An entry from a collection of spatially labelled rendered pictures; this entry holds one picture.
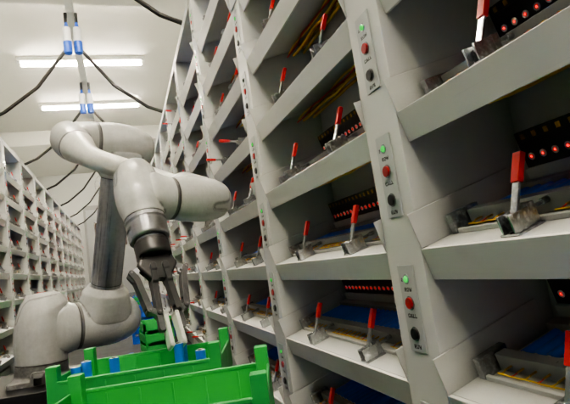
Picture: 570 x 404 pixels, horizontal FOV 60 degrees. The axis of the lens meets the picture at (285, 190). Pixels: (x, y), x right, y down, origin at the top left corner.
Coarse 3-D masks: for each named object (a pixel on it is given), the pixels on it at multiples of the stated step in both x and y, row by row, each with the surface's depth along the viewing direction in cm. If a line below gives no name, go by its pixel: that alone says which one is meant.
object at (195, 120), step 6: (198, 96) 219; (198, 102) 223; (198, 108) 227; (192, 114) 242; (198, 114) 232; (192, 120) 247; (198, 120) 256; (186, 126) 275; (192, 126) 252; (198, 126) 270; (186, 132) 269
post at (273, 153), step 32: (256, 0) 145; (256, 32) 143; (288, 64) 145; (256, 96) 140; (256, 128) 138; (288, 128) 141; (320, 128) 144; (288, 160) 139; (256, 192) 144; (320, 192) 141; (288, 224) 136; (288, 288) 133; (320, 288) 136; (288, 352) 130
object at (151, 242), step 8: (144, 240) 104; (152, 240) 104; (160, 240) 105; (168, 240) 107; (136, 248) 105; (144, 248) 103; (152, 248) 103; (160, 248) 104; (168, 248) 106; (136, 256) 105; (144, 256) 104; (152, 256) 105; (160, 256) 106; (168, 256) 106; (144, 264) 103; (160, 264) 104; (144, 272) 102; (160, 272) 103; (160, 280) 104
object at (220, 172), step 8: (240, 144) 157; (248, 144) 150; (240, 152) 159; (248, 152) 152; (232, 160) 171; (240, 160) 163; (248, 160) 193; (216, 168) 204; (224, 168) 184; (232, 168) 174; (240, 168) 206; (216, 176) 199; (224, 176) 189
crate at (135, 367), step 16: (224, 336) 104; (96, 352) 105; (144, 352) 105; (160, 352) 105; (192, 352) 105; (208, 352) 105; (224, 352) 93; (48, 368) 85; (96, 368) 103; (128, 368) 104; (144, 368) 86; (160, 368) 86; (176, 368) 86; (192, 368) 86; (208, 368) 86; (48, 384) 85; (64, 384) 85; (96, 384) 85; (48, 400) 84
